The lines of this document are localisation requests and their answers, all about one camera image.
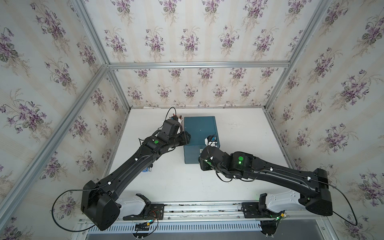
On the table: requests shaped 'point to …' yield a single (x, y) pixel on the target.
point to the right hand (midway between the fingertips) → (201, 160)
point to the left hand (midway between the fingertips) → (190, 138)
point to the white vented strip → (216, 227)
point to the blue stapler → (147, 169)
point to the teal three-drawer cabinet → (199, 128)
